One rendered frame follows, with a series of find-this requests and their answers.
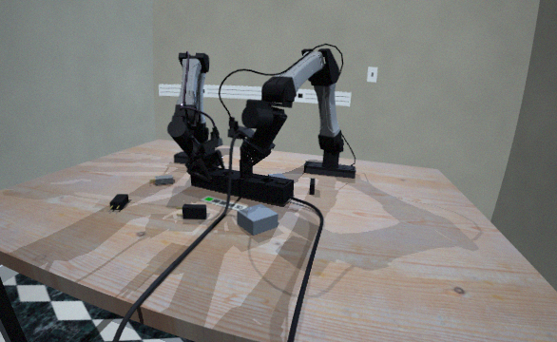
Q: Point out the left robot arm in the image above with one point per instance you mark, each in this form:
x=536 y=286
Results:
x=282 y=89

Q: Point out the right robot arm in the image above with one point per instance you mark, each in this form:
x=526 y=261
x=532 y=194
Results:
x=192 y=91

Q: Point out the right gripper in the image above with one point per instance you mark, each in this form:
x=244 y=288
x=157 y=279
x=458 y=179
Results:
x=195 y=162

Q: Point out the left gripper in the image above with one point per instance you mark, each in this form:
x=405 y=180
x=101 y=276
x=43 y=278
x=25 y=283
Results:
x=257 y=147

